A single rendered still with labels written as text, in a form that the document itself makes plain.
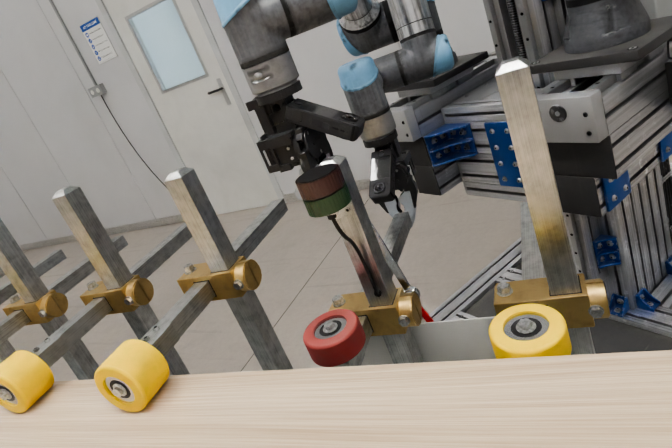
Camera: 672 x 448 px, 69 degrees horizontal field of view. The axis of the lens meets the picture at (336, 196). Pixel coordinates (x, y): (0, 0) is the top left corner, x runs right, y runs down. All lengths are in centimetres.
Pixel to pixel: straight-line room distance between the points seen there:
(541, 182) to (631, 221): 96
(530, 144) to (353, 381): 33
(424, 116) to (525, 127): 77
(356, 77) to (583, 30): 44
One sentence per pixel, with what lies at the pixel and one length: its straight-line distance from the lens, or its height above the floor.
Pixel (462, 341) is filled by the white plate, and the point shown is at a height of 76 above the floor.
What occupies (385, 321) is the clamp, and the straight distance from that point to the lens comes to 75.
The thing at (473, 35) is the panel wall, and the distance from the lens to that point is 323.
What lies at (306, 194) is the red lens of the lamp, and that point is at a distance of 61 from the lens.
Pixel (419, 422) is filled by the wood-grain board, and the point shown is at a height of 90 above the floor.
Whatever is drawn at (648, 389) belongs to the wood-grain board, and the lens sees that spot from 52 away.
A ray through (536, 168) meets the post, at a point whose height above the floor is 104.
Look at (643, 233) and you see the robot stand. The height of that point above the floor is 42.
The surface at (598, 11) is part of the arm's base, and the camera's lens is 108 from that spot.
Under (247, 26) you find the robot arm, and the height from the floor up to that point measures 130.
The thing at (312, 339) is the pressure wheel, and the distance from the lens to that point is 67.
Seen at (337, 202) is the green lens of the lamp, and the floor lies 107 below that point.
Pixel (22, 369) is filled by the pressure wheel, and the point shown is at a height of 97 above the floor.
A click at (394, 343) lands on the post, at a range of 79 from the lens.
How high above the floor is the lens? 127
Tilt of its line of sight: 19 degrees down
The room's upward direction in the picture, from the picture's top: 22 degrees counter-clockwise
